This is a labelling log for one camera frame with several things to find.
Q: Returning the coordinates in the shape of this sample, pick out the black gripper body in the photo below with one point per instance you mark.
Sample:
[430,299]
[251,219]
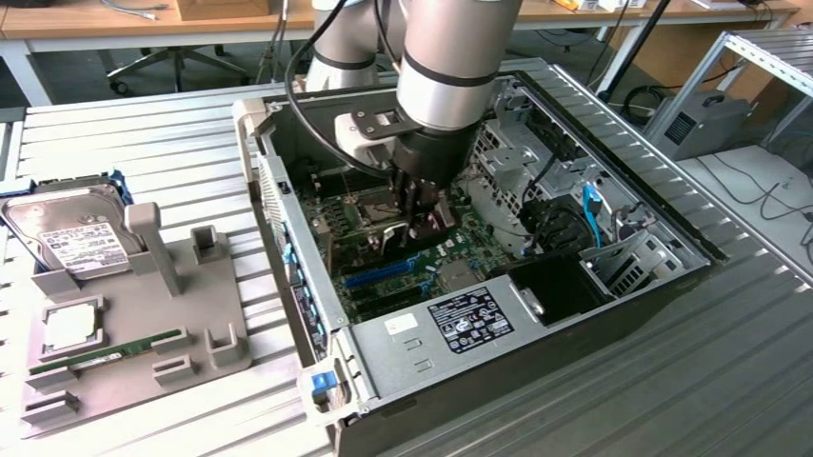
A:
[431,152]

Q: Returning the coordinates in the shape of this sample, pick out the graphics card with metal bracket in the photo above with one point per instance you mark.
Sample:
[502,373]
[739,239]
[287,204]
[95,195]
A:
[419,247]

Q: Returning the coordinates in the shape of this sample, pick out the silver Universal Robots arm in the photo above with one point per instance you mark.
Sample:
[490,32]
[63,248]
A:
[451,57]

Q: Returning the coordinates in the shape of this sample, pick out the CPU socket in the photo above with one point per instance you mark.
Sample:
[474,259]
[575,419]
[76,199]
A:
[371,209]

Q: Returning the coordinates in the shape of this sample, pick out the green motherboard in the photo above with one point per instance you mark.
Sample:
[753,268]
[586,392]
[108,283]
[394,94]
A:
[456,247]

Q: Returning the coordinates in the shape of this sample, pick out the silver perforated drive cage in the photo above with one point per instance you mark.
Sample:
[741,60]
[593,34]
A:
[507,166]

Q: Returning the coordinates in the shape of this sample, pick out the silver chipset heatsink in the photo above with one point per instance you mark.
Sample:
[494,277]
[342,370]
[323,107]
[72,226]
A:
[460,277]

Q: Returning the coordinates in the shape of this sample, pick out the blue expansion slot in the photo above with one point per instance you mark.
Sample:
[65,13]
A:
[378,273]

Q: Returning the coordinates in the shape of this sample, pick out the silver power supply with label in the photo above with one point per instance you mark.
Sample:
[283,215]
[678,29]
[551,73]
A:
[394,362]

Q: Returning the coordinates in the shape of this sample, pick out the open black PC case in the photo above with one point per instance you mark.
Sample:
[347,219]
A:
[507,381]

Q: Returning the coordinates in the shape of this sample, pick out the black slanted pole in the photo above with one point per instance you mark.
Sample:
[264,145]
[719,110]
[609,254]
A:
[635,47]

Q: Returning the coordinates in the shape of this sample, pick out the blue case latch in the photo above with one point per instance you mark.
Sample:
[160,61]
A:
[323,382]

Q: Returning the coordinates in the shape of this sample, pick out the white boxes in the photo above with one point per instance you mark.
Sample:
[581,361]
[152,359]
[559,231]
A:
[590,5]

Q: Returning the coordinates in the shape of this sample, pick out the grey computer tower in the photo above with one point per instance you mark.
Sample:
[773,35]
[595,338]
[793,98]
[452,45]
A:
[705,128]

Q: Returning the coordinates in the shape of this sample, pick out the blue disk carrier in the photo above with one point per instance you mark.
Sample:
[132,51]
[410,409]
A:
[121,185]

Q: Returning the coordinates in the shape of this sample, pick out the black office chair base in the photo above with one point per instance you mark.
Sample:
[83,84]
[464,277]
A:
[175,57]

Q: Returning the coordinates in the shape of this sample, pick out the brown cardboard box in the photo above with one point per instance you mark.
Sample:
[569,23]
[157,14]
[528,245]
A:
[216,9]

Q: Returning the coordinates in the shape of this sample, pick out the grey parts rack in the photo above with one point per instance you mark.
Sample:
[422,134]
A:
[139,309]

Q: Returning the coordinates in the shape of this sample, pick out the silver hard disk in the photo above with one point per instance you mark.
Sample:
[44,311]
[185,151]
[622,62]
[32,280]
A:
[69,238]

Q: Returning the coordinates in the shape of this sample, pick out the green RAM stick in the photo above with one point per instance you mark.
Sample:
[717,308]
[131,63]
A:
[108,354]

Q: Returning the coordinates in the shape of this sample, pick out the CPU chip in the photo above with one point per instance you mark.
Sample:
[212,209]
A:
[69,331]

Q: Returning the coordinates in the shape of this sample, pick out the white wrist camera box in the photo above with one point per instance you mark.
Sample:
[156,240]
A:
[355,138]

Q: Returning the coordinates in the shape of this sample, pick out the aluminium frame shelf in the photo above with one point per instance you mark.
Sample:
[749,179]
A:
[767,47]

